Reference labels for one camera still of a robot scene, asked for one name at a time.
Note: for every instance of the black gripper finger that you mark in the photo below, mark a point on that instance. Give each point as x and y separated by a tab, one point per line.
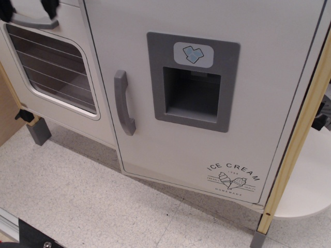
50	6
6	10

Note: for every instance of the grey fridge door handle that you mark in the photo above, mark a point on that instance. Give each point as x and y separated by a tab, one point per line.
120	86

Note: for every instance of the white toy fridge door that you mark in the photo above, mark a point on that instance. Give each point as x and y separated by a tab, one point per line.
280	42

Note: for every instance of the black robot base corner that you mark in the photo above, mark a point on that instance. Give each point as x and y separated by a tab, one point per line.
30	237

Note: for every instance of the white toy oven door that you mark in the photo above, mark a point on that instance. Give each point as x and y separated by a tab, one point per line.
55	72

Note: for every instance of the black clamp knob left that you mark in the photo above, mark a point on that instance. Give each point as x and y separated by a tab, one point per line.
25	115

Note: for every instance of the black clamp knob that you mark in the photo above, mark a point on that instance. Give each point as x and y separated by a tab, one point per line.
25	115
322	118

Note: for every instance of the light wooden left panel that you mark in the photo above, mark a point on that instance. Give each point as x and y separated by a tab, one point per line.
10	106

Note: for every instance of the grey left foot cap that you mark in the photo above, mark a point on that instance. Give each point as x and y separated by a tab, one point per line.
39	132

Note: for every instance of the grey foot cap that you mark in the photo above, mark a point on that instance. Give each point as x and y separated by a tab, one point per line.
39	132
258	240

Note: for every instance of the grey ice dispenser panel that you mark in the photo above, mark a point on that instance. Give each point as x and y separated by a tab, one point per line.
193	79

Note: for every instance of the black clamp knob right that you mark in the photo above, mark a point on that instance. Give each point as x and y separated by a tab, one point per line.
322	118

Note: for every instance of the grey right foot cap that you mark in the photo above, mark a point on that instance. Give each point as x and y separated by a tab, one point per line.
258	240

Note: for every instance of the grey oven door handle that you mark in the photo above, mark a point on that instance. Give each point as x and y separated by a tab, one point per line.
44	22

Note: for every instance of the light wooden right post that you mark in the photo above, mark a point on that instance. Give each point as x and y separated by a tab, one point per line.
314	96

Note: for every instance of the white round base plate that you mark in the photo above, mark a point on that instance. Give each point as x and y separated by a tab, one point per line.
308	190

